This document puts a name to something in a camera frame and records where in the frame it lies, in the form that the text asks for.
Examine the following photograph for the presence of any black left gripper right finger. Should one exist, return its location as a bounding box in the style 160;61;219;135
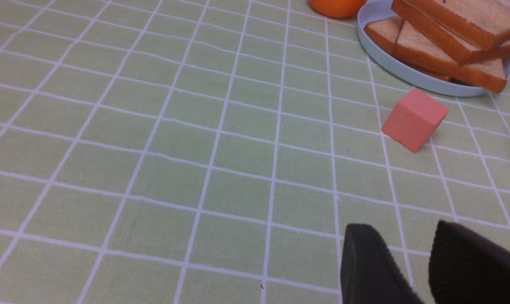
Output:
429;220;510;304

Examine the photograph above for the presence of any orange fruit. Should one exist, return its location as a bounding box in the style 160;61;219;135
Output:
308;0;367;19

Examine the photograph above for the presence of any checkered green tablecloth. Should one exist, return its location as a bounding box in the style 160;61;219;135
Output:
0;0;510;304

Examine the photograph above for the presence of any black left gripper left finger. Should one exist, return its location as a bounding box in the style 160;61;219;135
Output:
340;224;423;304

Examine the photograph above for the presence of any toast slice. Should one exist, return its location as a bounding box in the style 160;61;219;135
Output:
391;0;510;65
393;21;507;94
364;15;452;81

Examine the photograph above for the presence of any light blue bread plate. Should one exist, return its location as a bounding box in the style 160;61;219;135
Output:
357;0;510;98

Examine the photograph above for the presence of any salmon pink cube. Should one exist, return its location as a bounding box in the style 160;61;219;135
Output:
382;89;449;153

